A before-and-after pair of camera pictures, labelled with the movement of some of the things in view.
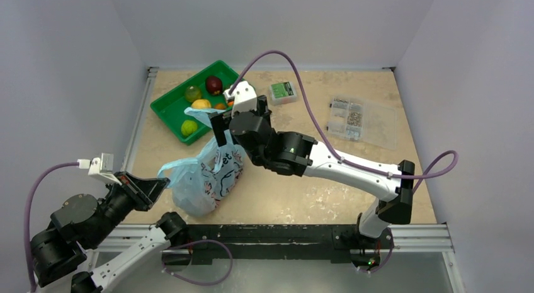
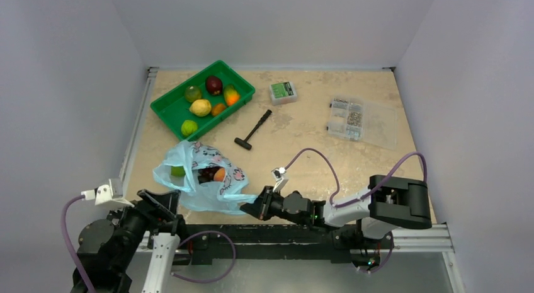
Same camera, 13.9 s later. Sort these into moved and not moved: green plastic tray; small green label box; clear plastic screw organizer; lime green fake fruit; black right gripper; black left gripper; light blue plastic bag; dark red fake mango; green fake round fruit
Moved: black right gripper; light blue plastic bag; black left gripper
Not moved: lime green fake fruit; green plastic tray; dark red fake mango; clear plastic screw organizer; small green label box; green fake round fruit
